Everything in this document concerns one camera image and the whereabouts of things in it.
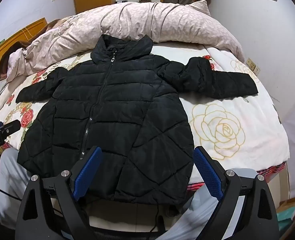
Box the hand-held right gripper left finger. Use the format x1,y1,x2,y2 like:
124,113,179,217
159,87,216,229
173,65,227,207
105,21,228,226
15,146,103,240

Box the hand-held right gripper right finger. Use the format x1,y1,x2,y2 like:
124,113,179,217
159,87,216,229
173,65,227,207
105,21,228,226
193,145,280,240

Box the black puffer jacket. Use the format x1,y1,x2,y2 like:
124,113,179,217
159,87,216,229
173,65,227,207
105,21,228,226
15,34,259,209

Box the person's grey pants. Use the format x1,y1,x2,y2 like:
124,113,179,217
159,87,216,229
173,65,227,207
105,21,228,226
0,147,259,240

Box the rose printed white blanket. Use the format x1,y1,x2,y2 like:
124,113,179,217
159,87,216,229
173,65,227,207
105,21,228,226
0,44,289,180

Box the wooden bed headboard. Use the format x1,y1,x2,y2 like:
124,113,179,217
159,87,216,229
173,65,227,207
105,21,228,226
0,17,48,90

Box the teal box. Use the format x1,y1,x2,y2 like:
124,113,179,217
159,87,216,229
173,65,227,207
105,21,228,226
277,197,295,233

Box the pink floral duvet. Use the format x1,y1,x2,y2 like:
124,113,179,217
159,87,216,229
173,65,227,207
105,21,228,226
7,0,245,83

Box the black cable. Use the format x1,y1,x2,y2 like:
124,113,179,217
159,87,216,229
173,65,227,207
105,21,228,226
0,180,23,202
147,205,168,235

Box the beige wall socket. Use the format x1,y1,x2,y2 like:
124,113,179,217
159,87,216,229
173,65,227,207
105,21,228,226
246,58,260,75

